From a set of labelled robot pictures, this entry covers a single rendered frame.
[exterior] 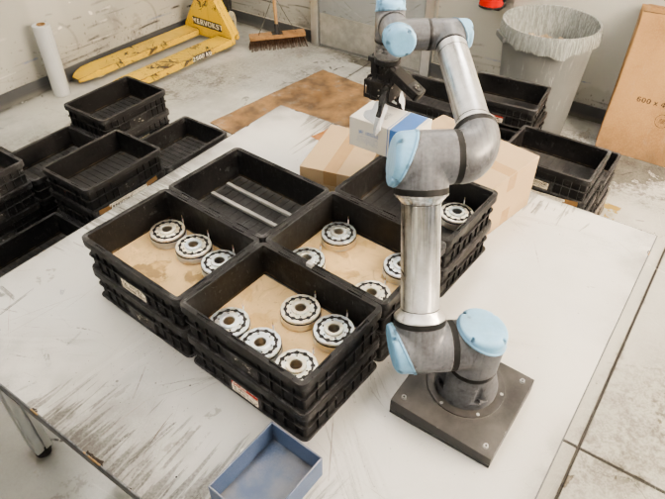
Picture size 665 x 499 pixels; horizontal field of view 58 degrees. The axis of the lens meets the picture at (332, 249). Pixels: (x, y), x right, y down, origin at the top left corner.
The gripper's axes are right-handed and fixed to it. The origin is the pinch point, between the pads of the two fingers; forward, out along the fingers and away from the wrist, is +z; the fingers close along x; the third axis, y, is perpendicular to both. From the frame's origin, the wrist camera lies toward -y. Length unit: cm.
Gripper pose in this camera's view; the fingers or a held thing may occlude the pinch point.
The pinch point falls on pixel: (390, 126)
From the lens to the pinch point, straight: 177.6
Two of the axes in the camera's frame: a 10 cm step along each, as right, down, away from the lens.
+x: -5.7, 5.3, -6.2
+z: 0.1, 7.6, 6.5
